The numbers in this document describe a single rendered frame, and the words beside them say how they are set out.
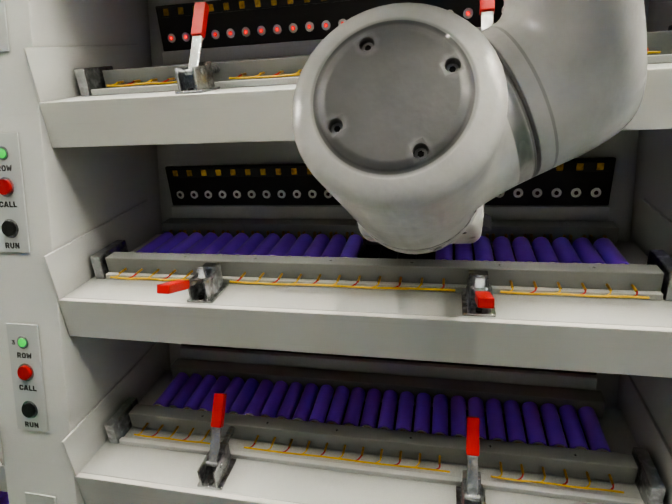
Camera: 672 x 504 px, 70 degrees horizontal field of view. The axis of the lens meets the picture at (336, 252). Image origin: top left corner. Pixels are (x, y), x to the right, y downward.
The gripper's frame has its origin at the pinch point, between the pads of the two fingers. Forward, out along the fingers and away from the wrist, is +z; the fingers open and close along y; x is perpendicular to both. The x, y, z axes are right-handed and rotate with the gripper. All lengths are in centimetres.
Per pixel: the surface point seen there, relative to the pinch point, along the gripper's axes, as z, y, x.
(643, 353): -4.5, -18.1, 10.6
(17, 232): -7.7, 41.3, 1.9
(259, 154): 9.7, 22.3, -11.6
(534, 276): -1.6, -10.2, 4.4
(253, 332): -4.3, 15.9, 10.9
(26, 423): -2.1, 42.9, 22.5
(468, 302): -5.6, -4.2, 7.1
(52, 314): -5.2, 38.2, 10.2
